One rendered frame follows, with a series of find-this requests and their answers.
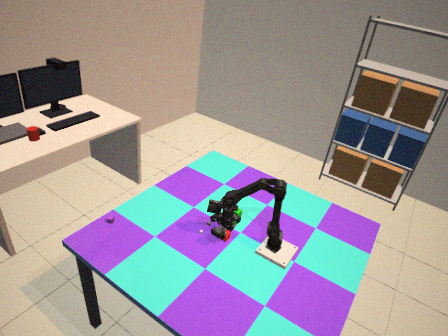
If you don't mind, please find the red block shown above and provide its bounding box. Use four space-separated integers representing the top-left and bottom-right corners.
222 230 231 242

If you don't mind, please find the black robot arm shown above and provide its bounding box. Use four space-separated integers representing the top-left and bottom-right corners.
207 178 287 253

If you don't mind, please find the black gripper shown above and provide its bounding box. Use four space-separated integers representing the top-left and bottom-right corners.
211 214 241 240

